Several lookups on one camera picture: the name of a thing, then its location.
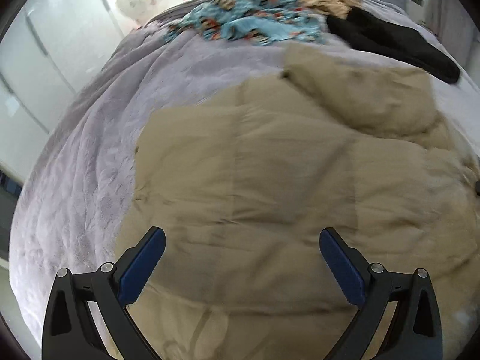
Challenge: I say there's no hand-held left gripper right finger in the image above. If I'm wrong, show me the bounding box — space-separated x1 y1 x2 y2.
319 227 444 360

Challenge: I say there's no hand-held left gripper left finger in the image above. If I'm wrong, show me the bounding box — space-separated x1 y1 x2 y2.
42 226 166 360

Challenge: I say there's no beige puffer jacket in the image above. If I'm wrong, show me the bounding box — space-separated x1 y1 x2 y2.
112 42 480 360

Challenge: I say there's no grey plush blanket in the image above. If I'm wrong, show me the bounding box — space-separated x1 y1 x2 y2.
8 0 480 360

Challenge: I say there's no black garment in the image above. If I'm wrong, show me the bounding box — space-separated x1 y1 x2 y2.
325 7 462 85

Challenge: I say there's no white wardrobe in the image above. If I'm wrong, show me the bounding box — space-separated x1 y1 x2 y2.
0 0 136 181

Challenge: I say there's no white plush toy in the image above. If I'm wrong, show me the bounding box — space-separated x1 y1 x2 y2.
115 0 167 25

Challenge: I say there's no blue patterned garment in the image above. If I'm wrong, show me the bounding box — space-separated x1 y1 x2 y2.
162 0 328 47

